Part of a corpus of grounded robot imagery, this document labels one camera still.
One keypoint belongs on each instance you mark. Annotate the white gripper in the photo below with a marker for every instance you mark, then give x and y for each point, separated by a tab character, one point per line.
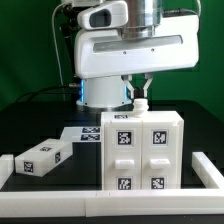
104	53

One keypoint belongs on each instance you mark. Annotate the white door panel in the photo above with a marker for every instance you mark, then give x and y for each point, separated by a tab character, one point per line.
162	155
122	155

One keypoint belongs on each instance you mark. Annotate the white cabinet body box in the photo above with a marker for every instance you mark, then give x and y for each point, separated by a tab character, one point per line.
140	113

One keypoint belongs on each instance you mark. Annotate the white cabinet top block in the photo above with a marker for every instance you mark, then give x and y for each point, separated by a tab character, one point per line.
44	157

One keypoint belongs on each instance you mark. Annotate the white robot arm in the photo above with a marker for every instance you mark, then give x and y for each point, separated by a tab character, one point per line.
144	16

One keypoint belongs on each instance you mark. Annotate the white marker tag sheet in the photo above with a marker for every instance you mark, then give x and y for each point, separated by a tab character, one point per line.
81	134

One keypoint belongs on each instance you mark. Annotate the white fence rail frame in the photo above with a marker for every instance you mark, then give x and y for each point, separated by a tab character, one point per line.
208	200

